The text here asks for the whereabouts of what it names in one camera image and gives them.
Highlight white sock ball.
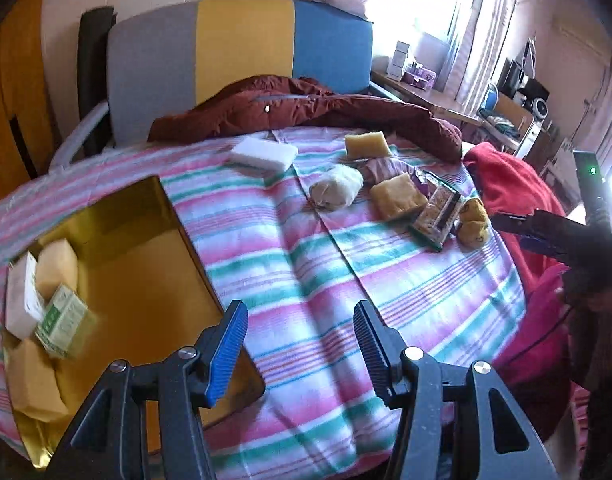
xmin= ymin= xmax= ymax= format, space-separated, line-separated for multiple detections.
xmin=308 ymin=164 xmax=364 ymax=209

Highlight snack packet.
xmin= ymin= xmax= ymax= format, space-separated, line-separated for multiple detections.
xmin=408 ymin=170 xmax=463 ymax=252

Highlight pale yellow sponge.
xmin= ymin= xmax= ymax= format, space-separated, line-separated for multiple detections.
xmin=38 ymin=239 xmax=79 ymax=301

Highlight white box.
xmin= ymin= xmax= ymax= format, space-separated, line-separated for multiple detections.
xmin=5 ymin=251 xmax=46 ymax=341

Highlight pink sock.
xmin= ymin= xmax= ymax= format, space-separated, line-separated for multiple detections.
xmin=362 ymin=157 xmax=412 ymax=186

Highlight white bed rail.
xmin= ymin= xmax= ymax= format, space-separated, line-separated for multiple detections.
xmin=48 ymin=100 xmax=112 ymax=171

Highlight green box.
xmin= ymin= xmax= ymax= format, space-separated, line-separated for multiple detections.
xmin=34 ymin=284 xmax=99 ymax=359

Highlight black cable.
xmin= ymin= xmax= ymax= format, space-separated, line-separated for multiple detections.
xmin=496 ymin=302 xmax=574 ymax=363

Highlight black speaker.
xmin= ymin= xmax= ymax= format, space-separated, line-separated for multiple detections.
xmin=501 ymin=57 xmax=550 ymax=117

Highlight black padded bar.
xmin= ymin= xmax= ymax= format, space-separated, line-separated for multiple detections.
xmin=78 ymin=6 xmax=117 ymax=161

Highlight curtain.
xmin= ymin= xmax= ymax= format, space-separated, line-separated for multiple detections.
xmin=451 ymin=0 xmax=518 ymax=111

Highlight person's right forearm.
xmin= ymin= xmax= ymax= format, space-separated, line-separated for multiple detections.
xmin=568 ymin=282 xmax=612 ymax=480

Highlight white boxes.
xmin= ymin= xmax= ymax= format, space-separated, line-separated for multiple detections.
xmin=386 ymin=40 xmax=415 ymax=82

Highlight maroon jacket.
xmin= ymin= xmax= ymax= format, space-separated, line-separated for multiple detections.
xmin=147 ymin=75 xmax=463 ymax=163

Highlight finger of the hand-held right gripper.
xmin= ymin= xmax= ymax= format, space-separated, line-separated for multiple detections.
xmin=518 ymin=236 xmax=578 ymax=268
xmin=491 ymin=210 xmax=589 ymax=242

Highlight striped bed sheet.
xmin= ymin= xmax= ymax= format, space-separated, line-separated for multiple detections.
xmin=0 ymin=125 xmax=529 ymax=480

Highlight side table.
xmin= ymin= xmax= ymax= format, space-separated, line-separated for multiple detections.
xmin=478 ymin=95 xmax=549 ymax=158

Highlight yellow plush toy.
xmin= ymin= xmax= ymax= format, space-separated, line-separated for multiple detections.
xmin=456 ymin=196 xmax=491 ymax=251

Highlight large yellow sponge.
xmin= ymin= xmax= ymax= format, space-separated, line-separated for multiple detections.
xmin=6 ymin=340 xmax=69 ymax=421

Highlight wooden wardrobe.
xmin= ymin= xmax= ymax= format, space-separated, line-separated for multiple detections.
xmin=0 ymin=0 xmax=62 ymax=211

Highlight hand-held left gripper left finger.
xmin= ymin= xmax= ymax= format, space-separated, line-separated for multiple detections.
xmin=45 ymin=300 xmax=249 ymax=480

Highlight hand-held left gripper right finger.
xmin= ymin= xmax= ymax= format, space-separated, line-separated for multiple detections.
xmin=352 ymin=300 xmax=560 ymax=480

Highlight purple box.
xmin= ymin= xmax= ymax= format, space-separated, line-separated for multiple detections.
xmin=402 ymin=62 xmax=438 ymax=91

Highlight white sponge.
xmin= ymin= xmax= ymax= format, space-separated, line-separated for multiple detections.
xmin=229 ymin=136 xmax=298 ymax=173

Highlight red blanket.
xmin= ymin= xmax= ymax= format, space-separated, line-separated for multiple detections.
xmin=462 ymin=141 xmax=582 ymax=443

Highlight gold tray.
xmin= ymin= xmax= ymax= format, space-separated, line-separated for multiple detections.
xmin=1 ymin=176 xmax=267 ymax=468

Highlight wooden desk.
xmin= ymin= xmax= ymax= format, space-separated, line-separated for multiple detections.
xmin=371 ymin=67 xmax=487 ymax=128

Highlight grey yellow blue headboard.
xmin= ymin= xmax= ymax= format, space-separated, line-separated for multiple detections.
xmin=106 ymin=0 xmax=374 ymax=148

